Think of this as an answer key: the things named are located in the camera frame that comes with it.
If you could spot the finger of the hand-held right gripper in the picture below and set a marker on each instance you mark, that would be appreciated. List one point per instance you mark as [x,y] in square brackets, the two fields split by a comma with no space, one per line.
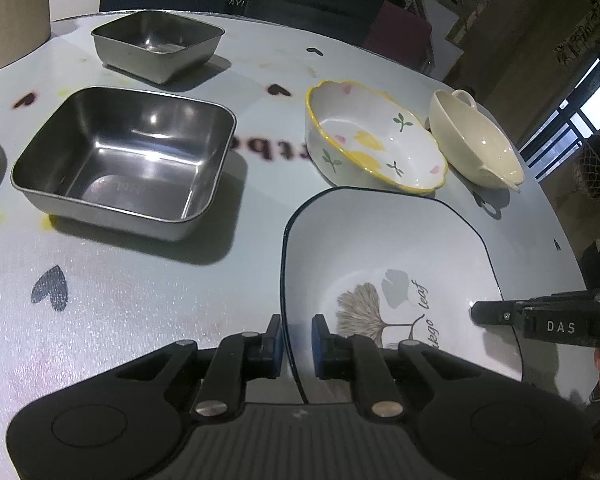
[495,312]

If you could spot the large rectangular steel bowl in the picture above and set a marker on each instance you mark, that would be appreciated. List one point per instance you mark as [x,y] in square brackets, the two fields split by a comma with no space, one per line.
[125,160]

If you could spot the balcony glass door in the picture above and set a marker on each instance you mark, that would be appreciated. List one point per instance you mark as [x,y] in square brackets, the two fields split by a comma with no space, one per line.
[580,110]

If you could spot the maroon chair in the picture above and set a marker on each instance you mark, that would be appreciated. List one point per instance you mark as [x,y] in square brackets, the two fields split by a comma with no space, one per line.
[400,35]

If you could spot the floral yellow-rimmed ceramic bowl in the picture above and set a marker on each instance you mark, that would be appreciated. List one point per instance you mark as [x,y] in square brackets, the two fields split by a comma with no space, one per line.
[365,145]

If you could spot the small square steel bowl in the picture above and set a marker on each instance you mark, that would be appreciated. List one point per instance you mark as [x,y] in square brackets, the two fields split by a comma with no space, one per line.
[155,40]

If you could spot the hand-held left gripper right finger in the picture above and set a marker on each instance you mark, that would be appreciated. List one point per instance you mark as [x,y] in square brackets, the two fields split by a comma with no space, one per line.
[319,347]

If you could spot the white black-rimmed square plate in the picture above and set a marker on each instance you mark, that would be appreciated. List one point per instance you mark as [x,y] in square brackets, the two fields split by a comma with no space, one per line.
[380,245]

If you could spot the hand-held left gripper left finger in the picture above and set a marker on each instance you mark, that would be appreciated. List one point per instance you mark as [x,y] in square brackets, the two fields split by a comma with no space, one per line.
[276,345]

